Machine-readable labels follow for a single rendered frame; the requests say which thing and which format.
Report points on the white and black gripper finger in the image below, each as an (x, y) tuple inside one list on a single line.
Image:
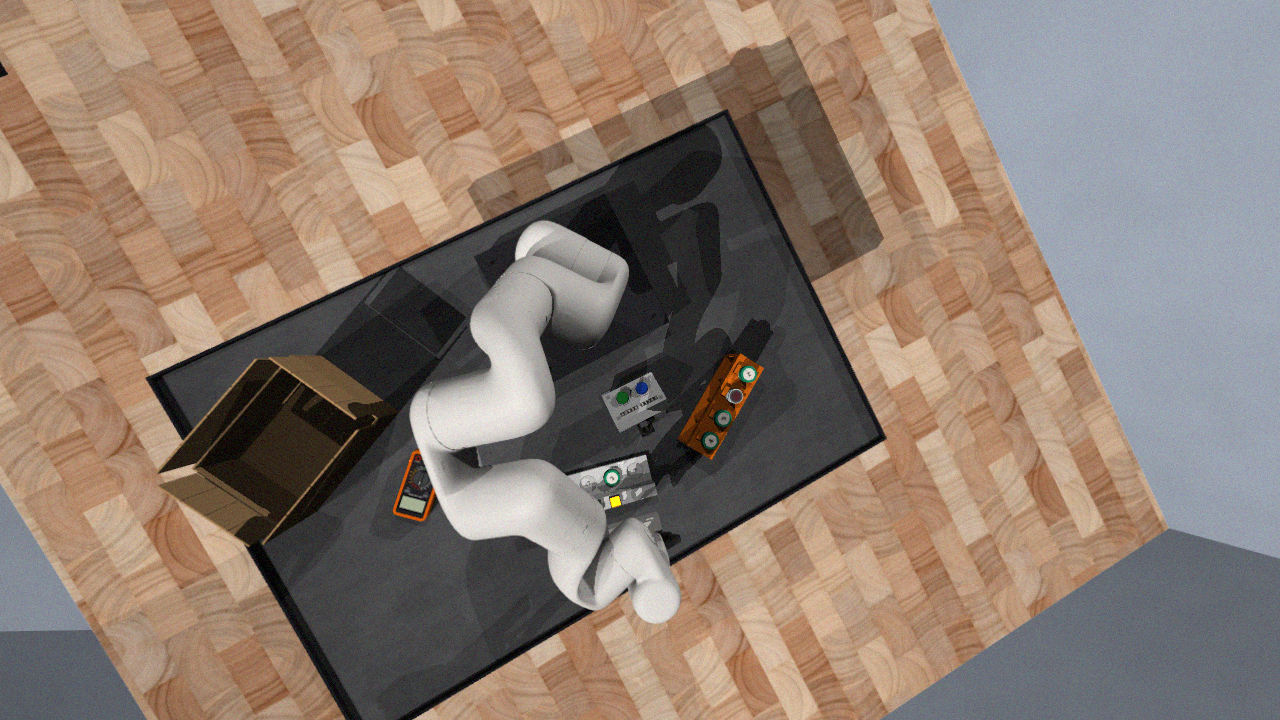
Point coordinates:
[(671, 539)]

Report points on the orange pocket multimeter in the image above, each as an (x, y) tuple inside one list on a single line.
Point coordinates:
[(416, 495)]

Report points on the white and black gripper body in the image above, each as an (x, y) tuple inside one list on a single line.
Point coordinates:
[(662, 548)]

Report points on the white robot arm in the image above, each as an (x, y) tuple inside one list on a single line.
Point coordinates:
[(566, 282)]

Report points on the brown cardboard box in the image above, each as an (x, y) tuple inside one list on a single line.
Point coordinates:
[(277, 453)]

